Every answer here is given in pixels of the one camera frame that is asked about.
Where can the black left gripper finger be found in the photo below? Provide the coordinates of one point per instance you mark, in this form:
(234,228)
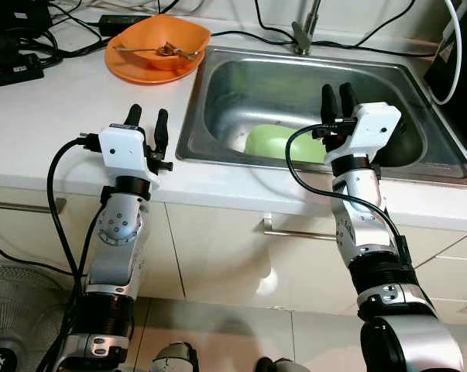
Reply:
(162,130)
(135,116)

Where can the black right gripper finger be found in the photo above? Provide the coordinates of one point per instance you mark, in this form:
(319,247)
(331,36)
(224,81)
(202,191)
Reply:
(348,99)
(329,105)

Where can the orange plastic plate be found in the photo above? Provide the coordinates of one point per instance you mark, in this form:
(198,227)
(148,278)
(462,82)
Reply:
(140,76)

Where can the orange plastic bowl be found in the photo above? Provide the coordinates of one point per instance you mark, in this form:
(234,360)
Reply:
(140,32)

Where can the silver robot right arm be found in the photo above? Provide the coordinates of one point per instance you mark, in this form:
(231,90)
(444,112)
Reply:
(365,232)

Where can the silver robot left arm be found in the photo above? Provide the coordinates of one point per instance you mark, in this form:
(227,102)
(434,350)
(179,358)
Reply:
(117,225)

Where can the light green plate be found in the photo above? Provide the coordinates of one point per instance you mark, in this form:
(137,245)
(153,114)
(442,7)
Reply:
(268,143)

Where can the steel faucet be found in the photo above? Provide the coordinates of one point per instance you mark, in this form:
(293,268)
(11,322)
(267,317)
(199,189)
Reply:
(303,39)

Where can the stainless steel sink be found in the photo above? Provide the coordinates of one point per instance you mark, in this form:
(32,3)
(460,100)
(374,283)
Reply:
(241,85)

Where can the black power adapter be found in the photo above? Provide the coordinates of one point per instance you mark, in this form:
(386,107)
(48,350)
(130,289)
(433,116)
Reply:
(117,23)

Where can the black countertop appliance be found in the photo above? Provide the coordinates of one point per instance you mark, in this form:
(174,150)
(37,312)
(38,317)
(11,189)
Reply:
(461,77)

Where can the black power strip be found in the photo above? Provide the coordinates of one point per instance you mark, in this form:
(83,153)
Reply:
(16,74)

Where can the black charger unit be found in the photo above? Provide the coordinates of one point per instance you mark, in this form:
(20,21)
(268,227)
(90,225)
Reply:
(8,19)

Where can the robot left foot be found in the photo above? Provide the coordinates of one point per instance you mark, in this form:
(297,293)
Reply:
(175,358)

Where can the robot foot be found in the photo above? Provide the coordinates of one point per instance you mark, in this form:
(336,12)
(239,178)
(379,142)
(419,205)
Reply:
(175,358)
(283,364)

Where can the grey floor fan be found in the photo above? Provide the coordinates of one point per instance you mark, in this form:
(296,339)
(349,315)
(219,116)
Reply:
(16,318)

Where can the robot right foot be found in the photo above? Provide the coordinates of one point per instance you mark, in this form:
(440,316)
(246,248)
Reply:
(283,364)

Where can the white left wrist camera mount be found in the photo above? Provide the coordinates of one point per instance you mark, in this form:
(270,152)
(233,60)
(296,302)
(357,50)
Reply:
(125,147)

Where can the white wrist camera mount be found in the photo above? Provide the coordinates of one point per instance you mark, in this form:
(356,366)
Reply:
(372,124)
(125,147)

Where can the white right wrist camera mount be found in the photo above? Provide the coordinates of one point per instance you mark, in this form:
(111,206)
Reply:
(372,124)

